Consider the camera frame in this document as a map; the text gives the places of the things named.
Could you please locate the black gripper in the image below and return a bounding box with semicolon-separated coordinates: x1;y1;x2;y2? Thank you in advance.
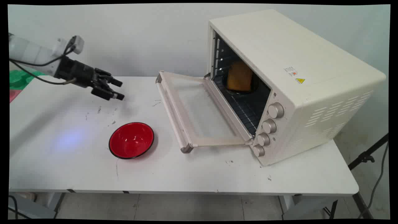
54;56;125;101

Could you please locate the red bowl with black rim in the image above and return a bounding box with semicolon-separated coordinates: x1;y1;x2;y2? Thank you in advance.
109;122;155;160

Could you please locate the green plastic object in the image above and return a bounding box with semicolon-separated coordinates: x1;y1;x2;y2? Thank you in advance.
9;69;48;91

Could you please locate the glass oven door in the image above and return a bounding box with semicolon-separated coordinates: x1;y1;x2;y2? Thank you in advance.
155;71;254;154

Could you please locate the pink mat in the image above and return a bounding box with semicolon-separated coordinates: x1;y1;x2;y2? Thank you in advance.
9;89;23;103

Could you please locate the yellow bread slice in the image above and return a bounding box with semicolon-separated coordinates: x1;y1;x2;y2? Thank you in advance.
226;61;253;92

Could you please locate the cream toaster oven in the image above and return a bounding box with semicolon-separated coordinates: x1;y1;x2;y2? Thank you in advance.
206;9;387;166

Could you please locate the black tripod stand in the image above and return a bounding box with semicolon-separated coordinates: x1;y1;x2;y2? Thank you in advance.
323;133;389;219

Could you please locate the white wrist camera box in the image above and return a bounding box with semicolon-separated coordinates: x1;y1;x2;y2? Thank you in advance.
52;35;85;57

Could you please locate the black floor cable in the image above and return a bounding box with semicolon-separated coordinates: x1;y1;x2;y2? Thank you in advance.
9;195;31;219

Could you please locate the grey hanging cable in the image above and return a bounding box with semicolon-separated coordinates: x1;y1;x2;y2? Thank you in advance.
358;140;389;219

